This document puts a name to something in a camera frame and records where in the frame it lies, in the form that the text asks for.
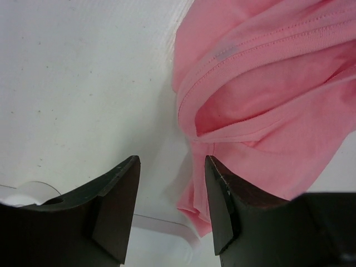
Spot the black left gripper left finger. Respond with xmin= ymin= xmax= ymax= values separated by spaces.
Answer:
xmin=1 ymin=156 xmax=141 ymax=266

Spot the pink t shirt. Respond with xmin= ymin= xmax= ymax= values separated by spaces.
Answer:
xmin=173 ymin=1 xmax=355 ymax=236

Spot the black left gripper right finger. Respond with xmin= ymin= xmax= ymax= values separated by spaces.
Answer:
xmin=205 ymin=156 xmax=355 ymax=266

